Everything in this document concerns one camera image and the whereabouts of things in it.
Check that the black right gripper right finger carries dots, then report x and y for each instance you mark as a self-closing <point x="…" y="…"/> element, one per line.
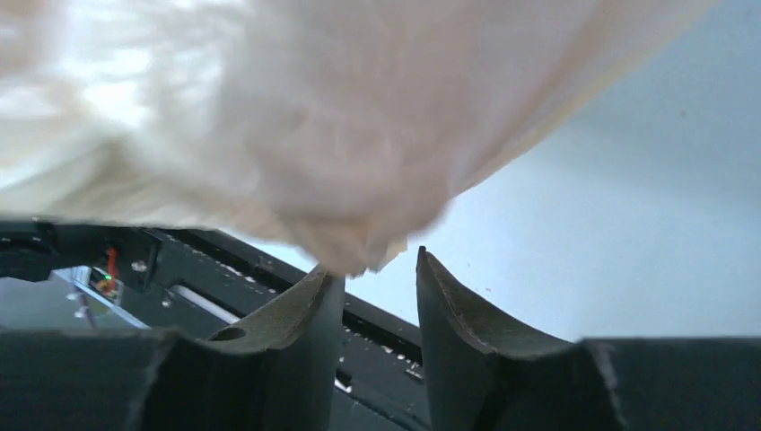
<point x="486" y="370"/>

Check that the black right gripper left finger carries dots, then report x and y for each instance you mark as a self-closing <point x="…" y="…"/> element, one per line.
<point x="272" y="370"/>

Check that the translucent cream trash bag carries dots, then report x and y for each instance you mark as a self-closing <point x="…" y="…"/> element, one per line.
<point x="340" y="127"/>

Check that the small electronics board with leds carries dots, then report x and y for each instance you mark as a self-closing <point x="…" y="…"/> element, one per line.
<point x="105" y="284"/>

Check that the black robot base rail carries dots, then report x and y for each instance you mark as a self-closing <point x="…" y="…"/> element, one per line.
<point x="202" y="282"/>

